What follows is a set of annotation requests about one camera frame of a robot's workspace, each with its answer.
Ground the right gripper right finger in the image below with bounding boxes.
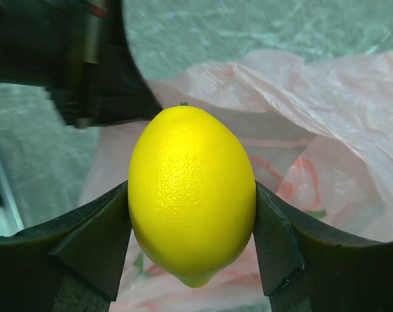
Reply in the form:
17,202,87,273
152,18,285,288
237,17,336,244
253,185,393,312

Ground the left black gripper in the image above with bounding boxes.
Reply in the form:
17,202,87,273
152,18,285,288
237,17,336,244
0,0,162,129

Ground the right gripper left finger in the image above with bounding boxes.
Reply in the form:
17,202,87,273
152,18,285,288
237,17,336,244
0,183,131,311

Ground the pink plastic bag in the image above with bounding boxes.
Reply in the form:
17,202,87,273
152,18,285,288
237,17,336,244
79,50,393,311

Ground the yellow fruit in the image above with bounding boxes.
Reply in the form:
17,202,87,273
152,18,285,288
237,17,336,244
128,105,256,288

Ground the aluminium front rail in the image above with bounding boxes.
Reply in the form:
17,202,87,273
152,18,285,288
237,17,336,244
0,145,24,237

